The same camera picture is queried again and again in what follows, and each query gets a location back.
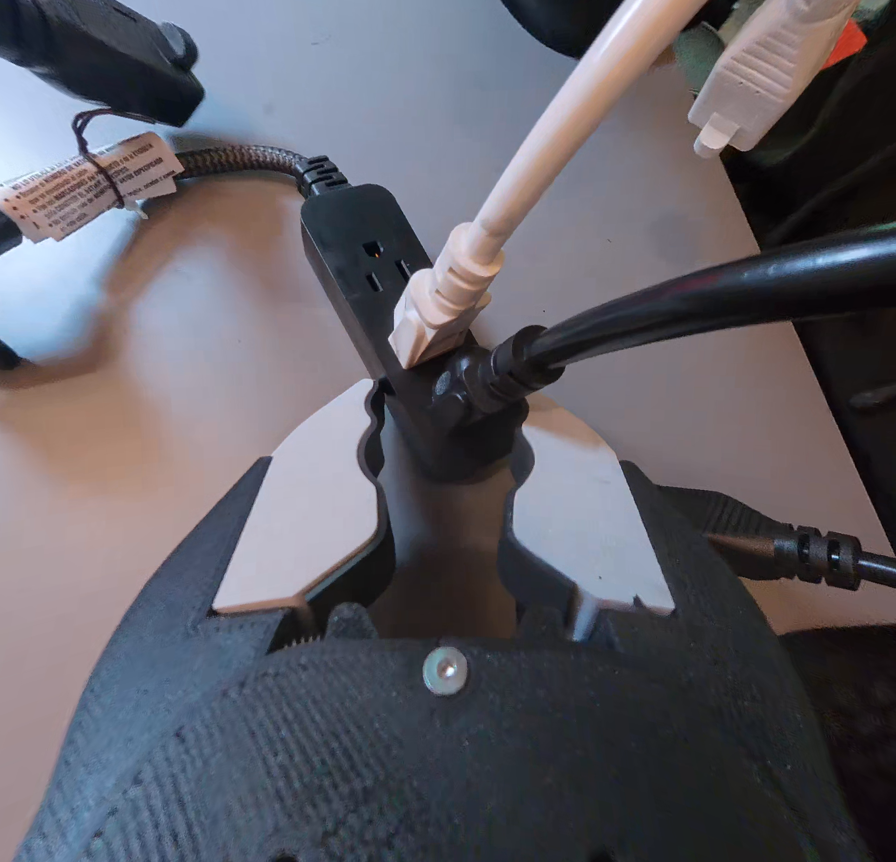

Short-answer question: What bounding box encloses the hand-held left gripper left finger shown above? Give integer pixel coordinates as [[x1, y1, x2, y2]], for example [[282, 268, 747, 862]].
[[212, 379, 396, 612]]

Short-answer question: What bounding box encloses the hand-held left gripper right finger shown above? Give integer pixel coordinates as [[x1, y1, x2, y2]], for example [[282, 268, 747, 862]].
[[497, 395, 676, 640]]

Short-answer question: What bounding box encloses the thick black extension cord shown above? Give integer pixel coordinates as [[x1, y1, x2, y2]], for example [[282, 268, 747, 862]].
[[430, 224, 896, 592]]

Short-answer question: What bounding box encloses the black power strip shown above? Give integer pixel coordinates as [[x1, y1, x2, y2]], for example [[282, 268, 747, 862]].
[[0, 131, 531, 484]]

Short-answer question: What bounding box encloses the white extension cord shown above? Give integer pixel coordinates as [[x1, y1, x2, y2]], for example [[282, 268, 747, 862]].
[[388, 0, 876, 371]]

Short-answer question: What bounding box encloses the thin black extension cord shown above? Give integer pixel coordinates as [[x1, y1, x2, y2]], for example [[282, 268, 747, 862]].
[[0, 0, 206, 128]]

